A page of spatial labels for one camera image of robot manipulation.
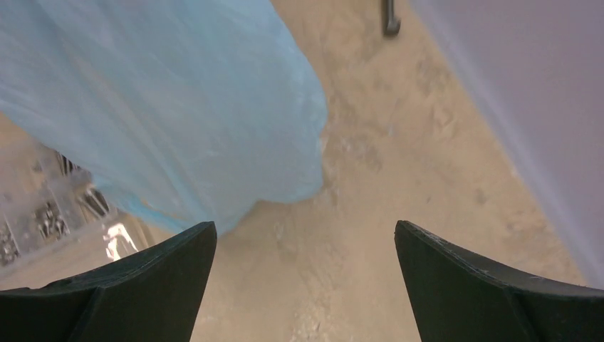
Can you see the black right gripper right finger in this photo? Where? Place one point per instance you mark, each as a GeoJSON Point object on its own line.
{"type": "Point", "coordinates": [459, 295]}

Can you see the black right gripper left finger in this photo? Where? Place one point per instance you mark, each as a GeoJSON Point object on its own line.
{"type": "Point", "coordinates": [152, 295]}

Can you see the light blue printed plastic bag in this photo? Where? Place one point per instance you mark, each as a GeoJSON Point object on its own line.
{"type": "Point", "coordinates": [183, 111]}

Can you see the clear plastic organizer box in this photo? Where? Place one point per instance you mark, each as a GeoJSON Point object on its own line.
{"type": "Point", "coordinates": [54, 219]}

